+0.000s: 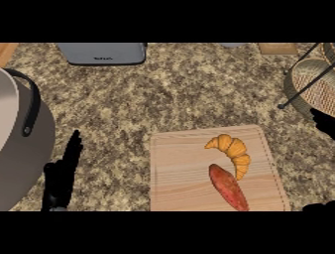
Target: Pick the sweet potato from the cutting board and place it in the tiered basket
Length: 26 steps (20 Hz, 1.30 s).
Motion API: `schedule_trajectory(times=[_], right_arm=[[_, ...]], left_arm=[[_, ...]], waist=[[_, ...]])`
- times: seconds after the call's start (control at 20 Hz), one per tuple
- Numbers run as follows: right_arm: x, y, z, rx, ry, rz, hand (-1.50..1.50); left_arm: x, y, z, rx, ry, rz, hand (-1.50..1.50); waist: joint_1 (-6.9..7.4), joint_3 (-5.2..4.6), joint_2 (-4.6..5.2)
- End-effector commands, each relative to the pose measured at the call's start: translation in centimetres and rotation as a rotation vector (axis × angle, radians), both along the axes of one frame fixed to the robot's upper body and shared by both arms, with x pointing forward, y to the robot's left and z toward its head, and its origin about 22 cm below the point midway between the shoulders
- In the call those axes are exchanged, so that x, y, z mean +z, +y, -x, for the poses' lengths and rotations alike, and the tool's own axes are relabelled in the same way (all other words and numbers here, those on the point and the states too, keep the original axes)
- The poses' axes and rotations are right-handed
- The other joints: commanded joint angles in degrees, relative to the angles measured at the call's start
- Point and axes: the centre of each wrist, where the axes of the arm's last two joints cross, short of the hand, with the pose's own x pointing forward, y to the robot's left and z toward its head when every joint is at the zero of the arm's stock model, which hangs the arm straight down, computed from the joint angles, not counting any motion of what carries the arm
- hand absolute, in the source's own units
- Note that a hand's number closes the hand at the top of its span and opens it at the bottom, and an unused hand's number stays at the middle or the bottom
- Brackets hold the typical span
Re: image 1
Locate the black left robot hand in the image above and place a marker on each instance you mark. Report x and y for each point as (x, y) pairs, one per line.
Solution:
(60, 178)

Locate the grey flat appliance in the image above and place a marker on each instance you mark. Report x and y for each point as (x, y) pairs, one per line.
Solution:
(104, 53)

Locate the wooden cutting board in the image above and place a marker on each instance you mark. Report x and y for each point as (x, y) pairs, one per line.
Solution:
(194, 185)

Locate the pale wooden block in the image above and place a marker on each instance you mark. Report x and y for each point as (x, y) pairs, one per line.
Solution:
(278, 48)

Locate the golden croissant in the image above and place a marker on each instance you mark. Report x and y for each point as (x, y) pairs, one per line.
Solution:
(234, 152)

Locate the large grey pot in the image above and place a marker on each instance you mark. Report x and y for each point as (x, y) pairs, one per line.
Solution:
(9, 142)

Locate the red sweet potato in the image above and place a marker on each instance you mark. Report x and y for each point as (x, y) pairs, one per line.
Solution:
(229, 188)

